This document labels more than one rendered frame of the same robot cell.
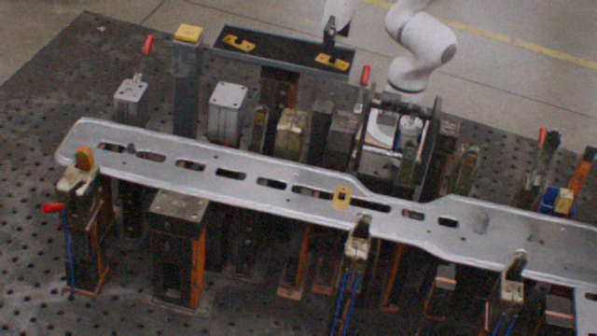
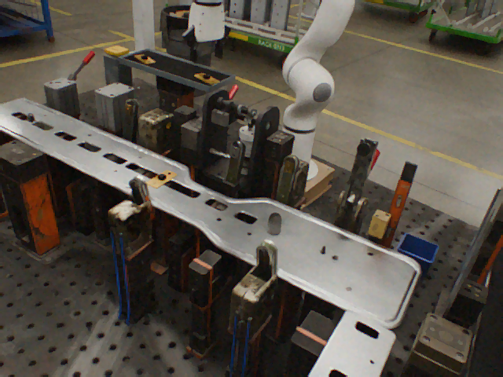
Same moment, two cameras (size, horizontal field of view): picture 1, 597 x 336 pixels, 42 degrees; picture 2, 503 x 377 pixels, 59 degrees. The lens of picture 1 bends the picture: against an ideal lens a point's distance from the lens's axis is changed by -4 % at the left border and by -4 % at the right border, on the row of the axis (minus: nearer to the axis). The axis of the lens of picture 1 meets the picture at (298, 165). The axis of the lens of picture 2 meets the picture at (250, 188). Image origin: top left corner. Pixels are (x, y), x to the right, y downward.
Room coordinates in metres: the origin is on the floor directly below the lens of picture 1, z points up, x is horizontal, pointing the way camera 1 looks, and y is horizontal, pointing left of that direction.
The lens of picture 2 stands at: (0.63, -0.71, 1.65)
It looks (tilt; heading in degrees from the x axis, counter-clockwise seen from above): 34 degrees down; 23
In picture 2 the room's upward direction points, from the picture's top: 6 degrees clockwise
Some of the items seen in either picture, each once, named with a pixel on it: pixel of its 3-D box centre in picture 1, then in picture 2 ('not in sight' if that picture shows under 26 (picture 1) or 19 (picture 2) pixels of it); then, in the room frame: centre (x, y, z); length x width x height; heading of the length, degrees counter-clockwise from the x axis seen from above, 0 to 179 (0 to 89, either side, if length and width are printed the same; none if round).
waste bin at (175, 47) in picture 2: not in sight; (189, 52); (4.06, 1.51, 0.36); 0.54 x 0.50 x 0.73; 167
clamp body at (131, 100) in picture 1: (131, 143); (67, 130); (1.65, 0.46, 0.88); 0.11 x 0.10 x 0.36; 174
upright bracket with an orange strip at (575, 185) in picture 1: (559, 219); (383, 250); (1.52, -0.69, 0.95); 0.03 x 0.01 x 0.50; 84
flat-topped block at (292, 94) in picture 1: (275, 120); (177, 133); (1.78, 0.08, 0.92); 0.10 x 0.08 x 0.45; 84
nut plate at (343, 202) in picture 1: (341, 196); (162, 177); (1.42, -0.11, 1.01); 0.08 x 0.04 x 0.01; 175
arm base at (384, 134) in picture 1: (400, 105); (295, 148); (2.01, -0.28, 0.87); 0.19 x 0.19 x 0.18
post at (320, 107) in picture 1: (313, 164); (185, 166); (1.65, -0.04, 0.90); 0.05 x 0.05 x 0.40; 84
